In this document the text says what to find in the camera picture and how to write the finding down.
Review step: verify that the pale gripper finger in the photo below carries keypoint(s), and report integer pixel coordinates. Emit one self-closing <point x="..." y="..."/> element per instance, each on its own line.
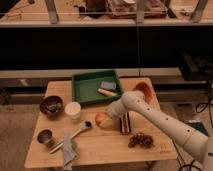
<point x="109" y="122"/>

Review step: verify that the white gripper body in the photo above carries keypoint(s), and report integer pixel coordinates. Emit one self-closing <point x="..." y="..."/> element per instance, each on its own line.
<point x="116" y="110"/>

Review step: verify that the orange apple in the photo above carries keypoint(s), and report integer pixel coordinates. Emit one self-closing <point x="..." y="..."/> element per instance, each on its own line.
<point x="100" y="120"/>

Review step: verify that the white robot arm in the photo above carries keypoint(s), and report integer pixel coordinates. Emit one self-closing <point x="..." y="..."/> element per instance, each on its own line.
<point x="198" y="145"/>

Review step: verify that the white paper cup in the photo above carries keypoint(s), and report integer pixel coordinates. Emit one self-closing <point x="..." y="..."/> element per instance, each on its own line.
<point x="73" y="110"/>

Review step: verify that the metal cup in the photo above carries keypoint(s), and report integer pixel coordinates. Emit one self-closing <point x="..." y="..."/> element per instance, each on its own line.
<point x="45" y="137"/>

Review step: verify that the striped rectangular block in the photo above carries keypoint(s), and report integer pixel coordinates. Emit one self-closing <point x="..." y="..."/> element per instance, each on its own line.
<point x="125" y="124"/>

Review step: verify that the cream cylindrical stick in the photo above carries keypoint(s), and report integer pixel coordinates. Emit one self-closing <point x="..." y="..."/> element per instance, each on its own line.
<point x="106" y="92"/>

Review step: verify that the wooden spoon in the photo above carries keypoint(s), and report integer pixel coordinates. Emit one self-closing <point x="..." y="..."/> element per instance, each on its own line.
<point x="82" y="127"/>

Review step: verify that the blue-grey sponge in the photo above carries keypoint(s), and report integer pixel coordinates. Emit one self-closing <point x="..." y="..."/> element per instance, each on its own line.
<point x="108" y="85"/>

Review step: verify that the bunch of dark grapes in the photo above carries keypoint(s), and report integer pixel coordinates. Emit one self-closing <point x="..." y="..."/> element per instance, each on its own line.
<point x="141" y="139"/>

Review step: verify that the orange wooden bowl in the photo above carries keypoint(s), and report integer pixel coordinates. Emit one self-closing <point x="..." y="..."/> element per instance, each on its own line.
<point x="143" y="91"/>

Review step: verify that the green plastic tray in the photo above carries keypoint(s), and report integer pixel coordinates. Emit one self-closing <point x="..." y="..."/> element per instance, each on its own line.
<point x="85" y="87"/>

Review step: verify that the wooden table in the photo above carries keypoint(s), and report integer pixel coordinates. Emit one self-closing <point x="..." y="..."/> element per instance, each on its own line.
<point x="97" y="146"/>

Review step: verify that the grey-blue cloth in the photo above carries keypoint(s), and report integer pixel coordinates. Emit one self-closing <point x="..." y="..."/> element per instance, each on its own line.
<point x="69" y="154"/>

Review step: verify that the dark purple bowl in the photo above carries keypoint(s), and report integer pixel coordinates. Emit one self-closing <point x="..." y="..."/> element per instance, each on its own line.
<point x="51" y="106"/>

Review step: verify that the black power adapter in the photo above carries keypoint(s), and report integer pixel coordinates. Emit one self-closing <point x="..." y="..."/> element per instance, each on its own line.
<point x="198" y="128"/>

